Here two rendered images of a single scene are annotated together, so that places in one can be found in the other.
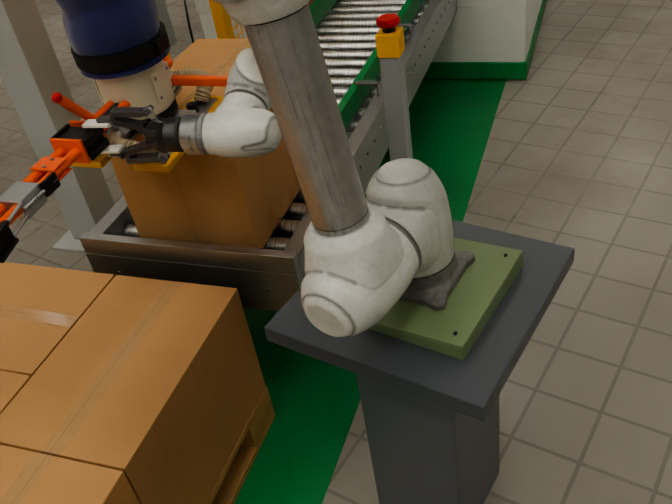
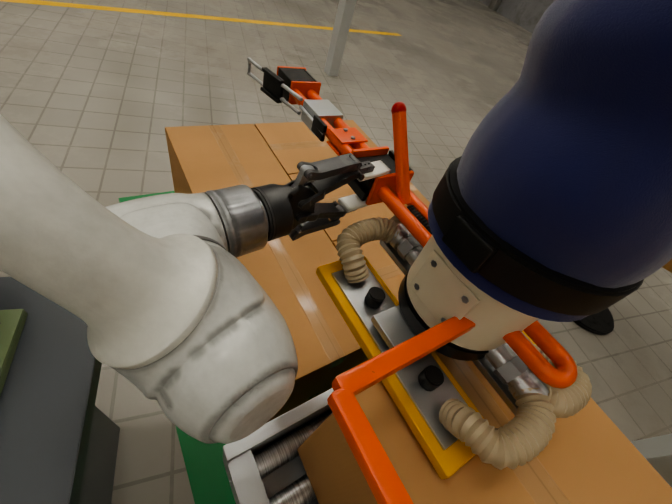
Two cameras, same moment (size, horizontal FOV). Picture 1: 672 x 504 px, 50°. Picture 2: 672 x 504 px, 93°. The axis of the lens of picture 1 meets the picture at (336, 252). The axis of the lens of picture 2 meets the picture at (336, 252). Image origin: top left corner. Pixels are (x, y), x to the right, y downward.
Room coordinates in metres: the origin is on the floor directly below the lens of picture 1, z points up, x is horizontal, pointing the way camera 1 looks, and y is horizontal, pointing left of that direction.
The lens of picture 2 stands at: (1.64, 0.04, 1.39)
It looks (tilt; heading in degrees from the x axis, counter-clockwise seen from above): 47 degrees down; 109
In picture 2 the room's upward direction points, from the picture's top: 22 degrees clockwise
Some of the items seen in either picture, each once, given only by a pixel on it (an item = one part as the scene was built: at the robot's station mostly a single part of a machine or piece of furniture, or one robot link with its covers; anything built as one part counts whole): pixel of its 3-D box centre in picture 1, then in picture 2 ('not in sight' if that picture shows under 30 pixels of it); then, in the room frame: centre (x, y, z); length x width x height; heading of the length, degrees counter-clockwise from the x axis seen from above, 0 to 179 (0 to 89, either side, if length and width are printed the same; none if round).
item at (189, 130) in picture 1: (196, 134); (236, 221); (1.42, 0.25, 1.08); 0.09 x 0.06 x 0.09; 162
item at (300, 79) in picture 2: not in sight; (297, 85); (1.18, 0.67, 1.07); 0.08 x 0.07 x 0.05; 156
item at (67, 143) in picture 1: (79, 141); (377, 174); (1.49, 0.52, 1.08); 0.10 x 0.08 x 0.06; 66
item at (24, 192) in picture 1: (22, 200); (321, 117); (1.30, 0.61, 1.06); 0.07 x 0.07 x 0.04; 66
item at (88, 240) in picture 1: (185, 252); (359, 382); (1.70, 0.43, 0.58); 0.70 x 0.03 x 0.06; 66
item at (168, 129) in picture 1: (165, 134); (285, 208); (1.45, 0.32, 1.08); 0.09 x 0.07 x 0.08; 72
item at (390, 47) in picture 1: (403, 177); not in sight; (2.02, -0.26, 0.50); 0.07 x 0.07 x 1.00; 66
